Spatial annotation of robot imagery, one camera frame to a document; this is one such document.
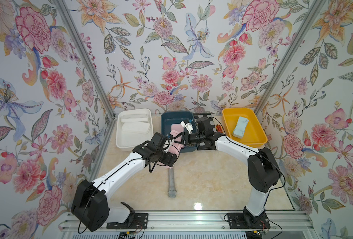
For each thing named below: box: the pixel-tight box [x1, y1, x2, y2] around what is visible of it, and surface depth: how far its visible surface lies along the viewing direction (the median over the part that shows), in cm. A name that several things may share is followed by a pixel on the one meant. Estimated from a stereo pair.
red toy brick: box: [215, 123, 224, 134], surface depth 112 cm
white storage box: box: [115, 108, 155, 151], surface depth 112 cm
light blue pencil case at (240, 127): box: [232, 116, 250, 139], surface depth 109 cm
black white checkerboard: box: [193, 114, 213, 119], surface depth 120 cm
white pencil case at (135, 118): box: [120, 113, 149, 123], surface depth 113 cm
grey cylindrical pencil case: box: [167, 167, 177, 199], surface depth 86 cm
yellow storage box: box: [222, 107, 268, 149], surface depth 112 cm
